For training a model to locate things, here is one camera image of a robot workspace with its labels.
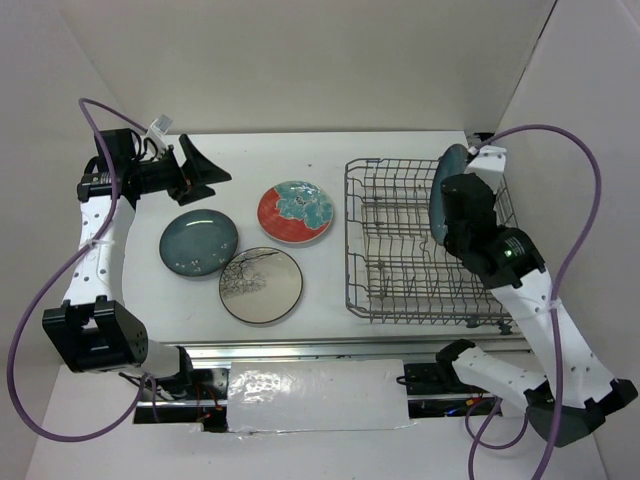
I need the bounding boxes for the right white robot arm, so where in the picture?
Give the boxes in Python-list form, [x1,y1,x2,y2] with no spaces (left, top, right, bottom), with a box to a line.
[436,174,638,447]

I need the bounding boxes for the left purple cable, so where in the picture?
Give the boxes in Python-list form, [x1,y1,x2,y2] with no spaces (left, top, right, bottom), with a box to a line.
[9,97,166,440]

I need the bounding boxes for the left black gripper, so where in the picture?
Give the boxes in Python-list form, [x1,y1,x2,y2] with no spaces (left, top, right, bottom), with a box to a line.
[129,134,230,207]

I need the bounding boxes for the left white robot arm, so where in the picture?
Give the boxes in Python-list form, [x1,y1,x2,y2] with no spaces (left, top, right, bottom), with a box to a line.
[42,128,232,400]

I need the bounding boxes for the grey wire dish rack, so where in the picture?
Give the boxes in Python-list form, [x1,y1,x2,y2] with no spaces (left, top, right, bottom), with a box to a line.
[344,158,516,335]

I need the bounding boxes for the dark teal plate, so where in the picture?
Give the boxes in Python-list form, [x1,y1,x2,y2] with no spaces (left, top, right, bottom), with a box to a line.
[429,144,468,245]

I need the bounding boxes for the teal plate white flowers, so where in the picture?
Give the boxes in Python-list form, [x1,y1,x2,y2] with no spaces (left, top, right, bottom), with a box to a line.
[159,209,239,277]

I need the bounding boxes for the purple cable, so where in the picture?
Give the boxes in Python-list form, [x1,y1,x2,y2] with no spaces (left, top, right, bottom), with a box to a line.
[9,97,166,440]
[464,124,602,480]

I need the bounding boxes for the cream plate tree pattern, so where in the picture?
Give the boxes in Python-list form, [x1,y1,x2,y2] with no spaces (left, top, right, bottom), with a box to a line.
[219,247,304,325]

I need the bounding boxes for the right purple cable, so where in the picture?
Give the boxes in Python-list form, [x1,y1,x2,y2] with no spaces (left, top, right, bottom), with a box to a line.
[464,124,602,480]

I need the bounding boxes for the red plate blue flower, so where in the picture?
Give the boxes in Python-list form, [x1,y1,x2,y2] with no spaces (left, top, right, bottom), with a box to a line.
[257,180,334,244]

